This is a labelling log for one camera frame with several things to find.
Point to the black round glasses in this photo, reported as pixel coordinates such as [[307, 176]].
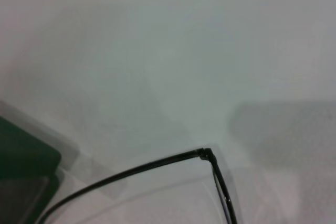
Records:
[[147, 165]]

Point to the green glasses case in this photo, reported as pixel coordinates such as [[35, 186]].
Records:
[[23, 150]]

